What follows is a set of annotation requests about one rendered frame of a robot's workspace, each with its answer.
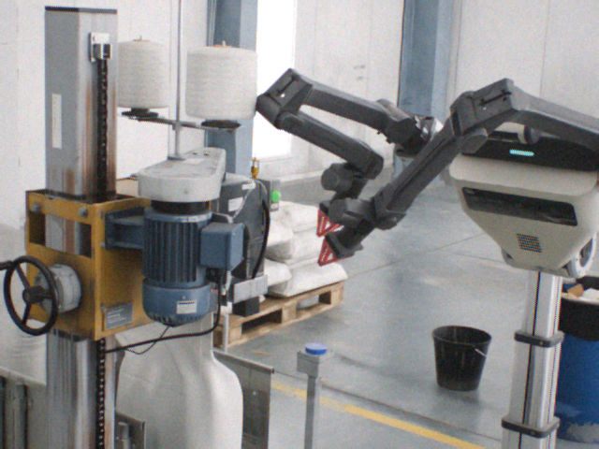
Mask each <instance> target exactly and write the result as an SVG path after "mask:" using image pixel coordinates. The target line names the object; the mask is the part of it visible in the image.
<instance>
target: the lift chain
mask: <svg viewBox="0 0 599 449"><path fill-rule="evenodd" d="M97 75H98V79H97V90H98V94H97V105H98V108H97V119H98V121H97V167H96V174H97V180H96V188H97V194H96V203H97V204H100V203H107V169H108V167H107V160H108V151H107V146H108V138H107V133H108V123H107V119H108V108H107V104H108V94H107V90H108V58H107V57H106V56H103V59H98V65H97ZM102 83H103V85H102ZM102 97H103V100H102ZM102 112H103V114H102ZM95 348H96V354H95V362H96V366H95V375H96V379H95V388H96V392H95V401H96V405H95V414H96V418H95V426H96V429H95V449H105V408H106V405H105V399H106V392H105V387H106V379H105V375H106V366H105V362H106V354H102V351H104V350H105V349H106V340H105V338H103V339H100V340H97V341H96V342H95ZM100 357H101V358H100Z"/></svg>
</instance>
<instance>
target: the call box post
mask: <svg viewBox="0 0 599 449"><path fill-rule="evenodd" d="M320 388H321V377H319V378H316V377H314V376H310V375H307V392H306V409H305V428H304V445H303V449H317V439H318V422H319V405H320Z"/></svg>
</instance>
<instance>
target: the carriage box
mask: <svg viewBox="0 0 599 449"><path fill-rule="evenodd" d="M151 205H152V200H151V199H147V198H143V197H141V196H139V195H138V179H137V178H132V177H125V178H119V179H117V194H116V201H112V202H107V203H100V204H94V205H92V206H90V205H86V204H81V203H80V204H78V203H74V202H69V201H65V200H61V199H56V198H52V197H47V196H45V188H43V189H36V190H27V191H25V255H31V256H33V257H35V258H37V259H39V260H40V261H41V262H42V263H44V265H45V266H46V267H47V268H50V267H53V266H55V265H65V266H68V267H70V268H72V269H73V270H74V271H75V272H76V274H77V275H78V277H79V278H80V284H81V299H80V303H79V306H78V307H77V308H74V309H73V310H70V311H64V312H60V313H58V317H57V320H56V323H55V325H54V326H55V327H58V328H61V329H63V330H66V331H69V332H72V333H75V334H78V335H81V336H83V337H85V338H88V339H91V341H97V340H100V339H103V338H106V337H108V336H111V335H115V334H118V333H121V332H125V331H127V330H130V329H133V328H137V327H140V326H146V325H148V324H151V323H154V322H155V321H154V320H152V319H150V318H149V317H148V316H147V315H146V313H145V311H144V310H143V305H142V288H141V287H140V286H141V285H142V281H143V279H145V278H146V276H144V274H142V271H143V250H142V249H135V248H126V247H123V248H119V249H114V250H110V251H108V250H106V249H105V214H106V212H107V211H116V210H127V209H133V208H138V207H144V208H145V209H146V208H149V207H150V206H151ZM46 214H49V215H53V216H57V217H62V218H66V219H69V220H74V221H78V222H82V223H86V224H90V225H91V253H88V254H85V255H75V254H72V253H66V252H62V251H58V250H54V249H51V248H48V247H46ZM38 272H39V269H38V268H36V267H35V266H33V265H31V264H28V263H26V279H27V281H28V282H29V283H30V286H33V285H34V283H35V276H36V275H37V273H38ZM130 303H133V322H132V323H128V324H125V325H122V326H116V327H114V328H111V329H108V330H106V311H107V310H110V309H114V308H117V307H121V306H123V305H127V304H130ZM50 315H51V314H50V313H47V312H45V311H44V310H43V309H42V308H41V307H40V306H38V305H37V303H36V304H32V307H31V310H30V313H29V316H28V320H32V319H33V320H36V321H39V322H41V323H44V324H46V323H47V322H48V320H49V318H50Z"/></svg>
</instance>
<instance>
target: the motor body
mask: <svg viewBox="0 0 599 449"><path fill-rule="evenodd" d="M144 215H145V216H144V217H143V271H142V274H144V276H146V278H145V279H143V281H142V285H141V286H140V287H141V288H142V305H143V310H144V311H145V313H146V315H147V316H148V317H149V318H150V319H152V320H154V321H156V322H159V323H163V324H170V325H183V324H190V323H194V322H196V321H199V320H201V319H202V318H203V317H204V316H205V315H206V313H207V312H208V310H209V307H210V292H211V291H212V289H211V282H210V280H209V279H207V278H206V277H205V271H206V268H204V267H201V266H200V264H199V262H198V233H199V232H200V231H201V229H202V228H204V227H205V226H207V225H209V224H210V223H211V217H212V211H211V210H209V209H207V208H205V209H204V210H201V211H188V212H174V211H160V210H155V209H153V208H152V206H150V207H149V208H146V209H145V211H144Z"/></svg>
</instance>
